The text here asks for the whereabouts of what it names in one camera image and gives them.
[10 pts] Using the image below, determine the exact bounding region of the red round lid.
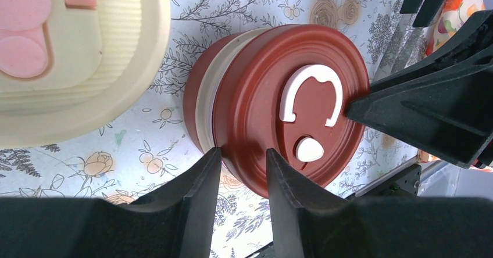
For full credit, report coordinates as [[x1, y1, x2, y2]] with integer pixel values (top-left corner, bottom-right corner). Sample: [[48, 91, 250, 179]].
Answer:
[[212, 24, 369, 197]]

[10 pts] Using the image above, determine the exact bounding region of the orange floral cloth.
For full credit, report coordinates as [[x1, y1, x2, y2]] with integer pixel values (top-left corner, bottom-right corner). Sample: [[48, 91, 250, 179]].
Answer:
[[424, 0, 485, 56]]

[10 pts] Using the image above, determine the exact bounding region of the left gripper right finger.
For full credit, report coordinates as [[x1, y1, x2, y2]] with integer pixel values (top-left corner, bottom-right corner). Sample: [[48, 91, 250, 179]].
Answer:
[[266, 148, 492, 257]]

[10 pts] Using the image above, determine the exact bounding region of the steel bowl red band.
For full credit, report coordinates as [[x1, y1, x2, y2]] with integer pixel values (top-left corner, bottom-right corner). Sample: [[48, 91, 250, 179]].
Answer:
[[183, 27, 269, 153]]

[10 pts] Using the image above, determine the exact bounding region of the cream round lid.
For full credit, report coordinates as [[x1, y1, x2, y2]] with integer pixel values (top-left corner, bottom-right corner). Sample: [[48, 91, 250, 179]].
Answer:
[[1, 0, 171, 148]]

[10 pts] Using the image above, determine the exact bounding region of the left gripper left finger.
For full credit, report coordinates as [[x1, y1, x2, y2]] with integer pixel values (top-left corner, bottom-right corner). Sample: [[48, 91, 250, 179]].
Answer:
[[1, 148, 222, 257]]

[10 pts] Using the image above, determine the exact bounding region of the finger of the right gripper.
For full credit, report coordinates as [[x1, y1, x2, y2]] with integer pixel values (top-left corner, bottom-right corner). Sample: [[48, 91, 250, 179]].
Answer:
[[346, 10, 492, 169]]

